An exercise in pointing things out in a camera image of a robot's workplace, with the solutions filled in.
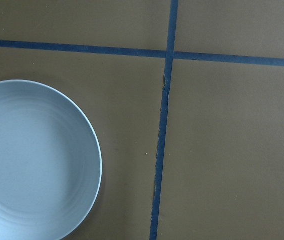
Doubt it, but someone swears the blue plate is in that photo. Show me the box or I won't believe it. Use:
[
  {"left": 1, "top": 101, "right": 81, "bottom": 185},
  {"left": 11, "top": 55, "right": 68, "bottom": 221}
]
[{"left": 0, "top": 79, "right": 102, "bottom": 240}]

